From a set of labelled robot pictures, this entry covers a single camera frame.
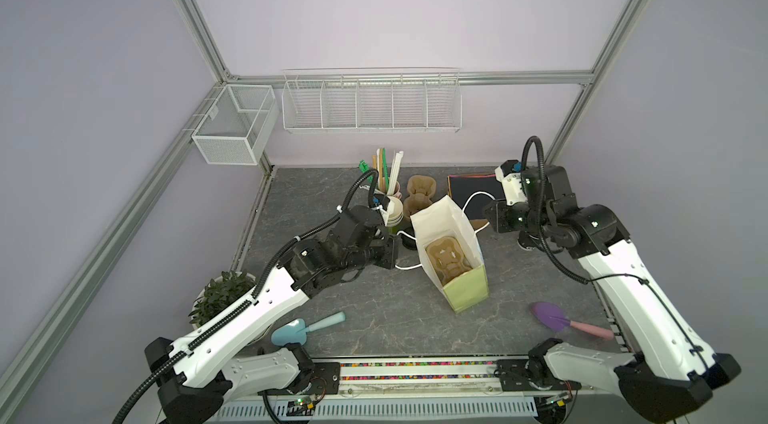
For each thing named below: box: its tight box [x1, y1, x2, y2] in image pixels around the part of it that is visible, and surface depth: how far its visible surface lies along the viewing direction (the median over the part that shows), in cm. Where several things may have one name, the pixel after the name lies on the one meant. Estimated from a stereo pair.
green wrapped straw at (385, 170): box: [382, 148, 389, 193], surface depth 103 cm
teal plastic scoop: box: [271, 312, 346, 347], surface depth 82 cm
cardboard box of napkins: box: [447, 174, 507, 230], surface depth 73 cm
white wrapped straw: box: [387, 150, 404, 195], surface depth 101 cm
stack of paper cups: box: [381, 196, 404, 227], surface depth 92 cm
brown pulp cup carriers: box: [403, 175, 437, 219], surface depth 114 cm
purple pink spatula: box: [531, 302, 615, 340], surface depth 85 cm
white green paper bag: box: [410, 194, 489, 314], surface depth 80 cm
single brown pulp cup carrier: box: [425, 236, 473, 286], surface depth 95 cm
